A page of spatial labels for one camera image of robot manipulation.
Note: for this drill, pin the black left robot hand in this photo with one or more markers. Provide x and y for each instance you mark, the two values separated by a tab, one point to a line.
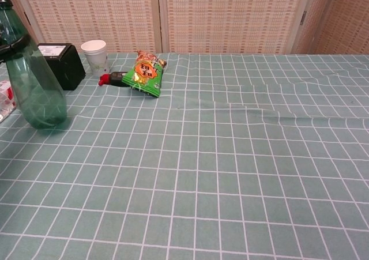
13	45

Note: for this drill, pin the green translucent spray bottle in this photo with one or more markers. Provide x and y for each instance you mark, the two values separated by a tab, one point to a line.
37	98

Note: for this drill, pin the clear water bottle red label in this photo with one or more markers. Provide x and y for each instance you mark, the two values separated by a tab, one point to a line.
5	98

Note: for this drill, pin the dark bottle with red cap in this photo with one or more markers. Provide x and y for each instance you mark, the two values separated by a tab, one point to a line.
111	79

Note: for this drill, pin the black box with white label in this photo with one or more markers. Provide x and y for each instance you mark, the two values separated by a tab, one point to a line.
70	67

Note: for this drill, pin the white paper cup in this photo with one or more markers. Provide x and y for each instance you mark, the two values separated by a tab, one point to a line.
96	56

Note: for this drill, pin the green snack bag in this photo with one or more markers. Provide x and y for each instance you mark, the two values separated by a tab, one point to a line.
144	75

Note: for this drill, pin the woven folding screen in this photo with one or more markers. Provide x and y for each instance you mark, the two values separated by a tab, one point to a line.
216	15

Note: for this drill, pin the green checked tablecloth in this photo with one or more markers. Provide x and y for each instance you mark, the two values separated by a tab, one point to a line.
201	170

